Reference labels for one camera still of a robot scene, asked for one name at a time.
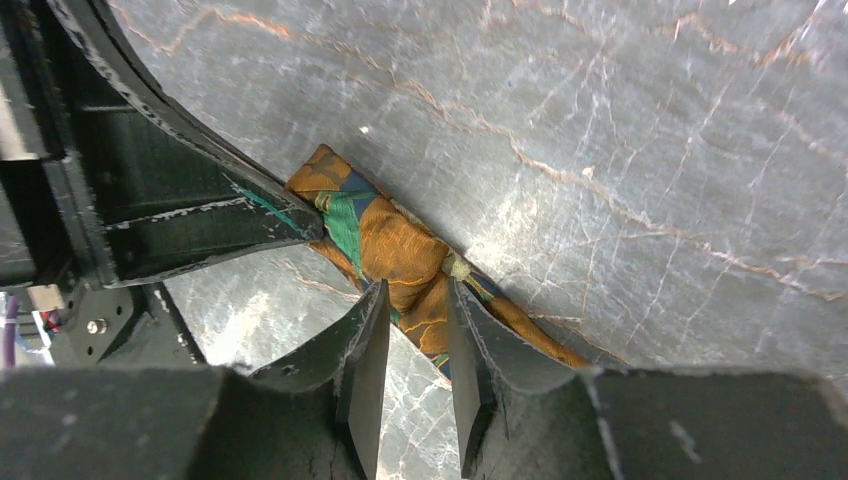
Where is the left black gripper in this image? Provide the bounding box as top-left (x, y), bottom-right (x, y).
top-left (1, 1), bottom-right (323, 366)

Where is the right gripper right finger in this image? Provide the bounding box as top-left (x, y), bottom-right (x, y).
top-left (448, 281), bottom-right (583, 479)

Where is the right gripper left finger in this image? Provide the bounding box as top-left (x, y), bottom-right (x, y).
top-left (250, 280), bottom-right (391, 479)

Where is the orange blue floral tie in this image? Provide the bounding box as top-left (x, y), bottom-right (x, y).
top-left (288, 144), bottom-right (587, 377)

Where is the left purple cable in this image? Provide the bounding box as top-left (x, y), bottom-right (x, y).
top-left (1, 295), bottom-right (21, 370)

